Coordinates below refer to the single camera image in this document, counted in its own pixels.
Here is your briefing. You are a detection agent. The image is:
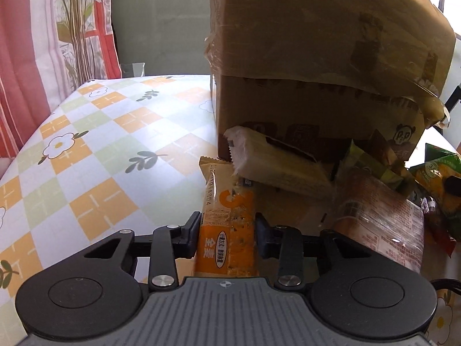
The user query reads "green pineapple cake packet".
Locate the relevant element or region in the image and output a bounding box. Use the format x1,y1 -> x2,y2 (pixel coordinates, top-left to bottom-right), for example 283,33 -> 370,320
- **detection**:
337,141 -> 416,196

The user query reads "clear bread pastry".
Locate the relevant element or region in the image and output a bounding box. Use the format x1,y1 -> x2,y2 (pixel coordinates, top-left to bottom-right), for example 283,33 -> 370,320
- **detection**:
324,167 -> 424,272

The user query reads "red printed wall curtain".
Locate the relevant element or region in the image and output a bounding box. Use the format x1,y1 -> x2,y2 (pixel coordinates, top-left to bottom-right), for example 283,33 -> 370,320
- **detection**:
1,0 -> 122,159

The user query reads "orange snack bar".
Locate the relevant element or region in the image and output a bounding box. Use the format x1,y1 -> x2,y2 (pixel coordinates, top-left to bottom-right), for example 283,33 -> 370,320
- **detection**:
194,156 -> 257,277

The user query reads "cardboard box with plastic liner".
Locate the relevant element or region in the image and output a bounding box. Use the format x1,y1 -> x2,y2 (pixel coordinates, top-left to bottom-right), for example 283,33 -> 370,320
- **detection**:
205,0 -> 456,163

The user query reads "white cracker pack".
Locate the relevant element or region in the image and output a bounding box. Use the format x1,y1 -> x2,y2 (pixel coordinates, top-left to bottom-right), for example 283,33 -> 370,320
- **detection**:
224,126 -> 333,199

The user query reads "green snack bag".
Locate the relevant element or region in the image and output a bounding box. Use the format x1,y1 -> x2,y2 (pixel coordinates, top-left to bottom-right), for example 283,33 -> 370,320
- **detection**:
409,143 -> 460,241

